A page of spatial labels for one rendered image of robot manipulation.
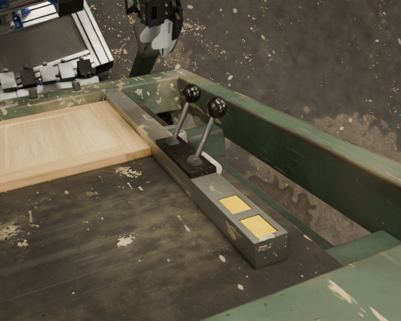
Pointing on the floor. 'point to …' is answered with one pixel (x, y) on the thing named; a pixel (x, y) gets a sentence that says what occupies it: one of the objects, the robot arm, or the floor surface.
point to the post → (142, 65)
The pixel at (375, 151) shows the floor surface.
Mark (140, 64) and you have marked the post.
